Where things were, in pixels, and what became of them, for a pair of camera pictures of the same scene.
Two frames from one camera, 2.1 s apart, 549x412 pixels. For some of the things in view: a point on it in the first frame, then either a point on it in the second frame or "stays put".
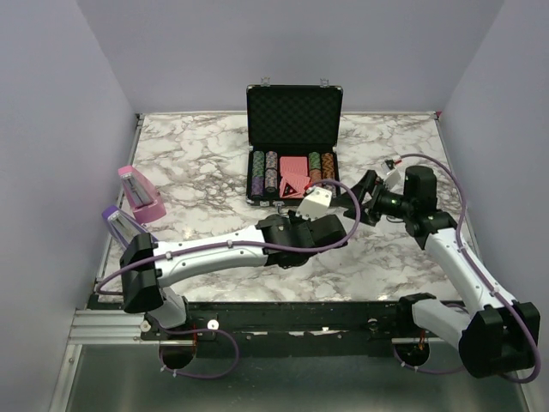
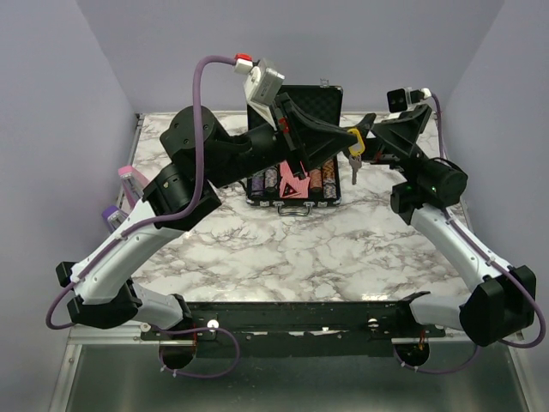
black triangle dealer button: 288,190 stays put
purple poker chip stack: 257,184 stays put
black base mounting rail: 287,330 stays put
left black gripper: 297,220 → 323,141
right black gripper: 369,182 → 397,136
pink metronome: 144,200 stays put
